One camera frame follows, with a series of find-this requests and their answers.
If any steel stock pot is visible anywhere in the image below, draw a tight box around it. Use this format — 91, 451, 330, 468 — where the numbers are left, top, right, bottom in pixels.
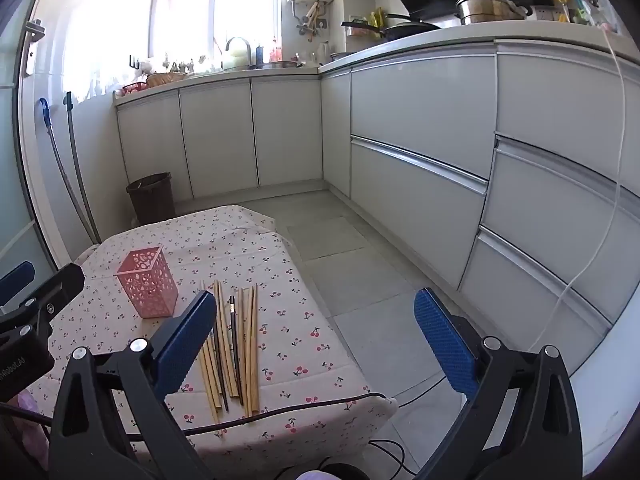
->
456, 0, 532, 26

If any dark chopstick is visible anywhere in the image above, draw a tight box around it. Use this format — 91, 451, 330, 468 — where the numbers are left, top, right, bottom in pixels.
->
211, 327, 230, 412

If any white sink base cabinet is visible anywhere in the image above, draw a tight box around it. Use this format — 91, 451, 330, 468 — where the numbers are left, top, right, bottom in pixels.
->
114, 67, 326, 203

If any black handle mop pole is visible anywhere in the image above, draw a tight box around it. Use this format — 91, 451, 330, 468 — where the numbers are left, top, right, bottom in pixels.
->
63, 91, 102, 243

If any metal door handle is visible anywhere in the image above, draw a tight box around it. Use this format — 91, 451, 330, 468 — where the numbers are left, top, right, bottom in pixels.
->
25, 19, 45, 77

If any cherry print tablecloth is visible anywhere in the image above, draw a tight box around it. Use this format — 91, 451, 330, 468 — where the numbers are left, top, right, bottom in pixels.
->
22, 205, 398, 466

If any pale green jug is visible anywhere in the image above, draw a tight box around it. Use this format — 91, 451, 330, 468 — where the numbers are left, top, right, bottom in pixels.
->
222, 42, 251, 71

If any brown trash bin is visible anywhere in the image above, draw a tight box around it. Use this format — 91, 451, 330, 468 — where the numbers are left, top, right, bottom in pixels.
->
126, 172, 177, 225

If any white cable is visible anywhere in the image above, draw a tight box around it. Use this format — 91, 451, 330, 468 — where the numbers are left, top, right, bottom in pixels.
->
527, 0, 628, 353

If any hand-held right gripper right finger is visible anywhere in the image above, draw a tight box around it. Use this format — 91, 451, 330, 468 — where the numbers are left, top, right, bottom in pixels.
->
412, 287, 586, 480

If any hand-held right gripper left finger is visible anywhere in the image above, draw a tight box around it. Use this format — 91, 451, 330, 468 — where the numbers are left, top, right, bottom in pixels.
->
47, 290, 218, 480

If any row of wooden chopsticks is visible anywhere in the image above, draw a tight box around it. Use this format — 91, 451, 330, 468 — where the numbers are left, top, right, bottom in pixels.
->
197, 280, 262, 426

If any metal kitchen faucet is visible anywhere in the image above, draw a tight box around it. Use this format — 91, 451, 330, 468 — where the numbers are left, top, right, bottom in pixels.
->
225, 36, 253, 69

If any wooden rolling pin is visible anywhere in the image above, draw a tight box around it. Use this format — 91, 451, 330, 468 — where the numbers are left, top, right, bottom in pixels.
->
301, 1, 322, 42

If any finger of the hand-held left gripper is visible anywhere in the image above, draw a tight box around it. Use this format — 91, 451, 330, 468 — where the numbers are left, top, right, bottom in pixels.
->
0, 262, 86, 338
0, 261, 36, 307

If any white drawer base cabinet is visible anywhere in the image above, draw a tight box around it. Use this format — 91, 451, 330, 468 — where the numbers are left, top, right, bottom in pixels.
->
320, 39, 640, 376

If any blue handle mop pole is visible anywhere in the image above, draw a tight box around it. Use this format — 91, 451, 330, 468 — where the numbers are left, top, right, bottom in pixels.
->
36, 97, 101, 245

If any wicker basket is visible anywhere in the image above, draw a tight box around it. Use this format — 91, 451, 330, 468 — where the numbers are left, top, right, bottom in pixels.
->
146, 72, 187, 88

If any pink perforated utensil holder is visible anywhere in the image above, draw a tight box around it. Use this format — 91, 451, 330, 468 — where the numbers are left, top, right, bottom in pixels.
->
116, 246, 179, 320

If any black wok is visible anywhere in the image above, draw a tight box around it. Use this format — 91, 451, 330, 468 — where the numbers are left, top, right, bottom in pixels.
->
382, 12, 443, 41

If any kitchen window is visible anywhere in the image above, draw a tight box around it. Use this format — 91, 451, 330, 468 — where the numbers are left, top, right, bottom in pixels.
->
149, 0, 282, 63

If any black frying pan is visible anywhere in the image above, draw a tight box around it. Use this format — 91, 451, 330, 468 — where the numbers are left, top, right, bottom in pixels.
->
341, 20, 401, 41

